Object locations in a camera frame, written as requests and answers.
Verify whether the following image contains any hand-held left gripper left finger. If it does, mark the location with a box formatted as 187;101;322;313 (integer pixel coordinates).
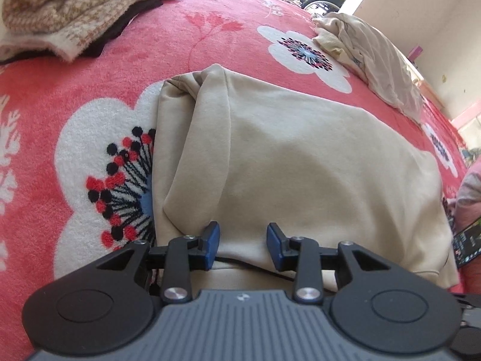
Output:
96;221;221;304

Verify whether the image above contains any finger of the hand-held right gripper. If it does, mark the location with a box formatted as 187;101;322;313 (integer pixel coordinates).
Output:
453;292;481;350

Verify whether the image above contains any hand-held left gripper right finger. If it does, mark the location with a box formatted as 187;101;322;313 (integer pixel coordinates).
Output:
266;223;391;304

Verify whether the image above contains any beige hoodie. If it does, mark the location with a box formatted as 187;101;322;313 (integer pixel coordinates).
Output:
152;64;460;290

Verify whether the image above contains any red floral blanket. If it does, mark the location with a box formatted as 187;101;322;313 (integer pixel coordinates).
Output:
0;0;481;350

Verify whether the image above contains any white shirt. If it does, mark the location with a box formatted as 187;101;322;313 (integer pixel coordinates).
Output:
312;12;425;123

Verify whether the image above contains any cream cloth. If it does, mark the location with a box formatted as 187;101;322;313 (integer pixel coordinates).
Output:
0;32;72;64

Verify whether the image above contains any pink beige knit sweater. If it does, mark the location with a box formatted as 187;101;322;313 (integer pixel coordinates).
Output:
2;0;177;63

